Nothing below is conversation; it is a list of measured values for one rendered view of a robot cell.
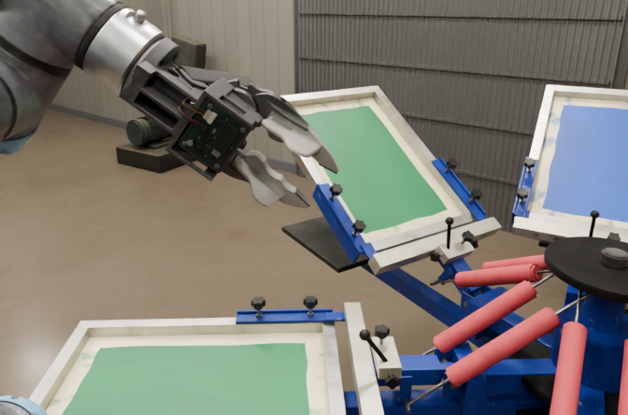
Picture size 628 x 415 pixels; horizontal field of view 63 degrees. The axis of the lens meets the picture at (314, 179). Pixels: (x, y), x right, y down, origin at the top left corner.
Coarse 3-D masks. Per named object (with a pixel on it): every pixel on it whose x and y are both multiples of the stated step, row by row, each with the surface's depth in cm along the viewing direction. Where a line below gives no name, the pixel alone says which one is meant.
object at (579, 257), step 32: (544, 256) 130; (576, 256) 129; (608, 256) 123; (576, 288) 118; (608, 288) 114; (608, 320) 126; (544, 352) 140; (608, 352) 123; (544, 384) 129; (608, 384) 125
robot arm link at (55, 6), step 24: (0, 0) 45; (24, 0) 45; (48, 0) 45; (72, 0) 45; (96, 0) 46; (120, 0) 48; (0, 24) 46; (24, 24) 45; (48, 24) 45; (72, 24) 45; (96, 24) 45; (24, 48) 46; (48, 48) 46; (72, 48) 46
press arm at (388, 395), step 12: (348, 396) 137; (384, 396) 137; (396, 396) 137; (432, 396) 137; (444, 396) 137; (492, 396) 137; (504, 396) 137; (516, 396) 137; (528, 396) 137; (348, 408) 133; (384, 408) 134; (396, 408) 134; (420, 408) 134; (432, 408) 134; (444, 408) 135; (456, 408) 135; (492, 408) 135; (504, 408) 135; (516, 408) 135; (528, 408) 136
